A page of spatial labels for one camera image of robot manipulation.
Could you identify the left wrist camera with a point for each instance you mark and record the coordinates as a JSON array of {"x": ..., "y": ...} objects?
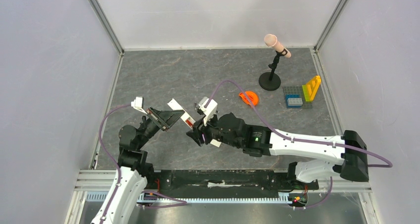
[{"x": 138, "y": 104}]

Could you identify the blue lego brick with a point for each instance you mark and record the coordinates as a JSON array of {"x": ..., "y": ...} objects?
[{"x": 293, "y": 101}]

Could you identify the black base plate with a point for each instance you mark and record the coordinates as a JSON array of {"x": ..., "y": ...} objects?
[{"x": 225, "y": 183}]

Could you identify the orange plastic basket piece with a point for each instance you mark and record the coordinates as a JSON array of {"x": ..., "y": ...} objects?
[{"x": 250, "y": 98}]

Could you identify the pink microphone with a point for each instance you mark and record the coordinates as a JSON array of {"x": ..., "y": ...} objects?
[{"x": 272, "y": 41}]

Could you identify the green lego brick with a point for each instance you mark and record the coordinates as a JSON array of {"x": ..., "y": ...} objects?
[{"x": 305, "y": 93}]

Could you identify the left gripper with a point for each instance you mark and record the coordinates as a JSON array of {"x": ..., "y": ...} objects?
[{"x": 166, "y": 118}]

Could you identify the yellow lego piece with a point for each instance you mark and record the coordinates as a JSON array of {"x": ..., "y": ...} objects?
[{"x": 315, "y": 82}]

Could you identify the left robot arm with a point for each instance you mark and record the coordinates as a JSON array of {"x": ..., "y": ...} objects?
[{"x": 133, "y": 173}]

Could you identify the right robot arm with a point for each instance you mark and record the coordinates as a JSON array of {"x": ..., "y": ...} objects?
[{"x": 343, "y": 156}]

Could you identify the white cable duct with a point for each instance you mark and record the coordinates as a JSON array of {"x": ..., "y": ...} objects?
[{"x": 282, "y": 198}]

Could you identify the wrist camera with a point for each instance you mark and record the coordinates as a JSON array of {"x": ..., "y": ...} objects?
[
  {"x": 138, "y": 104},
  {"x": 207, "y": 108}
]

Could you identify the white remote control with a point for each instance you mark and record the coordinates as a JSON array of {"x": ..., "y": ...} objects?
[{"x": 174, "y": 105}]

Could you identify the black microphone stand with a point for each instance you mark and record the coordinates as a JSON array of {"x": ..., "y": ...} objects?
[{"x": 270, "y": 81}]

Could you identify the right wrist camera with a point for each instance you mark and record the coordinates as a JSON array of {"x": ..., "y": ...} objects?
[{"x": 207, "y": 108}]

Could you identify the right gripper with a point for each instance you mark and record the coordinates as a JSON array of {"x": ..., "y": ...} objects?
[{"x": 203, "y": 131}]

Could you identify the grey lego baseplate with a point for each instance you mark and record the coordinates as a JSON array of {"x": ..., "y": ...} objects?
[{"x": 297, "y": 90}]

